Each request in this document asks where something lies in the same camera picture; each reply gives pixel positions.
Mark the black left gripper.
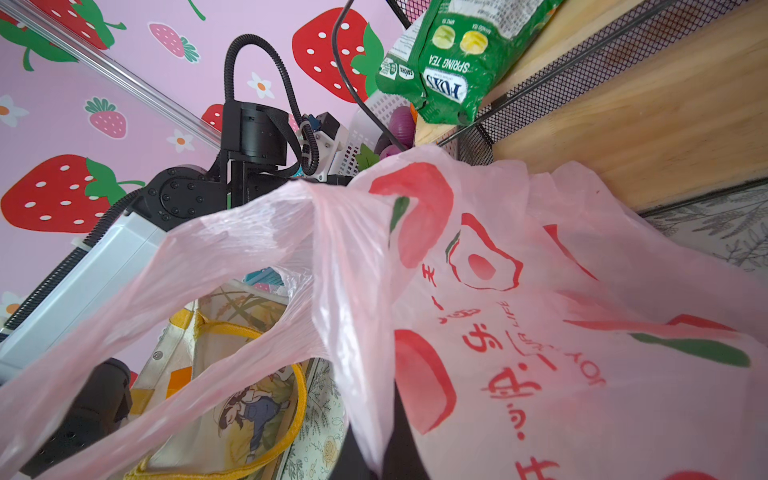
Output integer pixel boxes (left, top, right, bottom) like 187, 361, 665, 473
218, 100, 352, 207

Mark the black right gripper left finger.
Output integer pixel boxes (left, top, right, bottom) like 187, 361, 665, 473
20, 358, 133, 478

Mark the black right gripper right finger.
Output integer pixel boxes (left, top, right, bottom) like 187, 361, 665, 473
326, 383, 433, 480

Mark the white canvas tote bag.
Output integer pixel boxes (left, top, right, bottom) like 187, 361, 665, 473
124, 281, 310, 479

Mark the pink plastic grocery bag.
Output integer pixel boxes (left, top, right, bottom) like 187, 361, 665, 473
1, 147, 767, 479

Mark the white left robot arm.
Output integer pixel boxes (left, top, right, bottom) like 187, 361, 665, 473
1, 100, 350, 383

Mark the white plastic vegetable basket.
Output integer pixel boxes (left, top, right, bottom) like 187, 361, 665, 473
337, 92, 417, 177

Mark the teal plastic fruit basket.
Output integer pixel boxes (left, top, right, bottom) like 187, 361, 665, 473
242, 268, 283, 286

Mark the green snack packet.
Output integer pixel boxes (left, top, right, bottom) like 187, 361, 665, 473
376, 0, 561, 126

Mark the black wire mesh basket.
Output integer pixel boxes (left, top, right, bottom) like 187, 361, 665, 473
417, 1, 767, 211

